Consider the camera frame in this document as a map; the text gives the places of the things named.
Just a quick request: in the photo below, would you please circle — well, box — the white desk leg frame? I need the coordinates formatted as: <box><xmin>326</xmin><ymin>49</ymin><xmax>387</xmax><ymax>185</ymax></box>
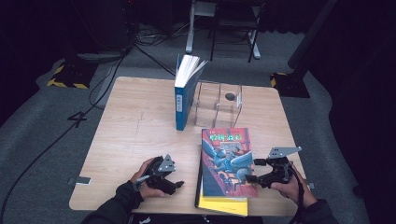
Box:
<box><xmin>185</xmin><ymin>0</ymin><xmax>262</xmax><ymax>60</ymax></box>

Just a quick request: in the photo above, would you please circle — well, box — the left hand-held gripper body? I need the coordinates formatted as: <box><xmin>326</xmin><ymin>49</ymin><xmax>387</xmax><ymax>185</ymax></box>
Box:
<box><xmin>145</xmin><ymin>154</ymin><xmax>177</xmax><ymax>196</ymax></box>

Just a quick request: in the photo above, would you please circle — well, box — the red blue illustrated book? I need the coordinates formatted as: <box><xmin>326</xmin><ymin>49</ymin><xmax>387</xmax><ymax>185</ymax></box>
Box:
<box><xmin>200</xmin><ymin>126</ymin><xmax>260</xmax><ymax>199</ymax></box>

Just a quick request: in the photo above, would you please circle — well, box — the clear acrylic book rack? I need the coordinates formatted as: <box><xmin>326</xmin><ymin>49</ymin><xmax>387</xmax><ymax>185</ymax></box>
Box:
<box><xmin>186</xmin><ymin>79</ymin><xmax>244</xmax><ymax>129</ymax></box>

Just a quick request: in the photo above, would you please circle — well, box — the person's right hand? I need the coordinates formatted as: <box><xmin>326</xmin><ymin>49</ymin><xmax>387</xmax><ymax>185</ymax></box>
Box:
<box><xmin>270</xmin><ymin>166</ymin><xmax>309</xmax><ymax>207</ymax></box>

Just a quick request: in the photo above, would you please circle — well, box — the yellow book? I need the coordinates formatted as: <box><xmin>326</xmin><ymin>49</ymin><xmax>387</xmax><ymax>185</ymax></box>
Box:
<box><xmin>198</xmin><ymin>180</ymin><xmax>249</xmax><ymax>217</ymax></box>

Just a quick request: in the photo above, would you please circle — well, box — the person's left hand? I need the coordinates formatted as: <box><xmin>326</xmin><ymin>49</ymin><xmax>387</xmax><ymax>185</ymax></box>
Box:
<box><xmin>130</xmin><ymin>158</ymin><xmax>166</xmax><ymax>200</ymax></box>

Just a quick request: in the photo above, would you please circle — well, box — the black metal chair frame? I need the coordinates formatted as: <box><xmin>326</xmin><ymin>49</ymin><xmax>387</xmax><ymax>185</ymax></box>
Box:
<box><xmin>208</xmin><ymin>0</ymin><xmax>265</xmax><ymax>63</ymax></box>

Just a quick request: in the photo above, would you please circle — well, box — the looped black floor cable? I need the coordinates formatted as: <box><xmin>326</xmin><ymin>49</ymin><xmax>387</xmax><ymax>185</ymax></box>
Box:
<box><xmin>88</xmin><ymin>55</ymin><xmax>125</xmax><ymax>110</ymax></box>

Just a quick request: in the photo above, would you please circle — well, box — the bundle of floor cables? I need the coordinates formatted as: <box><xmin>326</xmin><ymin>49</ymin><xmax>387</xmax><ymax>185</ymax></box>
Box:
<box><xmin>134</xmin><ymin>22</ymin><xmax>191</xmax><ymax>46</ymax></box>

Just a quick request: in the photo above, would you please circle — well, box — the long black floor cable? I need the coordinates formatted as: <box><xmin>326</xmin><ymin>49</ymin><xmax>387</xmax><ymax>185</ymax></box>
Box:
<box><xmin>0</xmin><ymin>46</ymin><xmax>134</xmax><ymax>218</ymax></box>

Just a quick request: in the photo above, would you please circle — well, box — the right hand-held gripper cable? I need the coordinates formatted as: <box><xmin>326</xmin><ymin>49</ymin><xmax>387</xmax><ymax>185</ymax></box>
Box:
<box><xmin>288</xmin><ymin>161</ymin><xmax>306</xmax><ymax>224</ymax></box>

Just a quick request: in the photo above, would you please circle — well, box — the black pole stand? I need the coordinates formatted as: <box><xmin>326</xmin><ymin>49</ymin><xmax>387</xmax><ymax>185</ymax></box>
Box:
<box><xmin>270</xmin><ymin>0</ymin><xmax>339</xmax><ymax>99</ymax></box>

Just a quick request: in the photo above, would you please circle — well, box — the dark equipment stand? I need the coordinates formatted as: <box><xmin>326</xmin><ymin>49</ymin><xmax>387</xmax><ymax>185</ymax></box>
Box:
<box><xmin>64</xmin><ymin>0</ymin><xmax>139</xmax><ymax>64</ymax></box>

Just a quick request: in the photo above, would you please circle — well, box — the black yellow striped base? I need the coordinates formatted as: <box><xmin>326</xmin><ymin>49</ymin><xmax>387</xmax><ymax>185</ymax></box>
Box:
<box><xmin>46</xmin><ymin>60</ymin><xmax>99</xmax><ymax>90</ymax></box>

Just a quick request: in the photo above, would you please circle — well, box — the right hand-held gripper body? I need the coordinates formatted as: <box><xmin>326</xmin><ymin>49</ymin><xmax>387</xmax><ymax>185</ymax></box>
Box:
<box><xmin>258</xmin><ymin>147</ymin><xmax>303</xmax><ymax>189</ymax></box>

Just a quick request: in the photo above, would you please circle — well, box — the grey wrist strap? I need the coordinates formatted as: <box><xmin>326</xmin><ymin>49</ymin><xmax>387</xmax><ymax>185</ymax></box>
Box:
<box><xmin>133</xmin><ymin>175</ymin><xmax>151</xmax><ymax>191</ymax></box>

